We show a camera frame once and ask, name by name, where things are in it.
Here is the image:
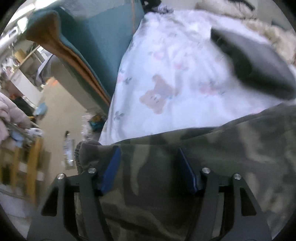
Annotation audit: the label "teal orange headboard cushion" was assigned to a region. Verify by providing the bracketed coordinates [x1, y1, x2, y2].
[25, 1, 144, 113]

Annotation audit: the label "cream patterned duvet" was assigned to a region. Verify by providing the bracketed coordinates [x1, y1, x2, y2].
[195, 1, 295, 65]

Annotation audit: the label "folded dark grey garment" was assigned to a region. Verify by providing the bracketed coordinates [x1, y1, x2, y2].
[211, 28, 295, 100]

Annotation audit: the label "camouflage green pants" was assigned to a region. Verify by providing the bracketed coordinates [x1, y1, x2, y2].
[75, 104, 295, 240]

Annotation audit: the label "white floral bed sheet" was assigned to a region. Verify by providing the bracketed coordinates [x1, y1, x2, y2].
[99, 10, 283, 145]

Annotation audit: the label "plastic bottle on floor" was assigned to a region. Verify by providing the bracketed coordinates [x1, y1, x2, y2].
[63, 131, 75, 170]

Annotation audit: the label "wooden yellow chair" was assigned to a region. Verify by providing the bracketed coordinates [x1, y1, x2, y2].
[1, 137, 44, 206]

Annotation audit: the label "pink garment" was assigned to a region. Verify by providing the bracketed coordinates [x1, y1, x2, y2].
[0, 93, 31, 142]

